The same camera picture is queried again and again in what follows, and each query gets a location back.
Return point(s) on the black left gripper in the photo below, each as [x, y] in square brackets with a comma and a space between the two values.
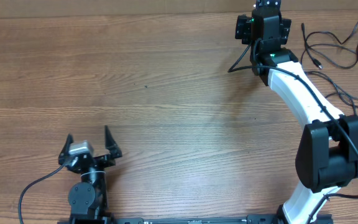
[111, 150]

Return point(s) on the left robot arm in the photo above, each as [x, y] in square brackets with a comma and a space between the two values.
[88, 199]

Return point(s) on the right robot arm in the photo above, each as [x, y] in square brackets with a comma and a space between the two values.
[327, 157]

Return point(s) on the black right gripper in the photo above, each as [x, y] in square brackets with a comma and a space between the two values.
[243, 30]

